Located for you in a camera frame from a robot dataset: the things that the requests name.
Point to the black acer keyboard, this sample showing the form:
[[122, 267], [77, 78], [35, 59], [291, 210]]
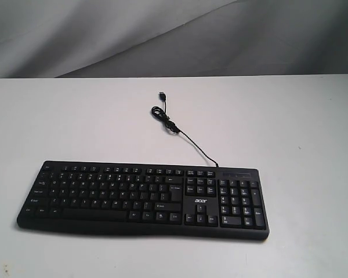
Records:
[[146, 199]]

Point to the grey backdrop cloth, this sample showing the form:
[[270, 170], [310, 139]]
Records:
[[115, 39]]

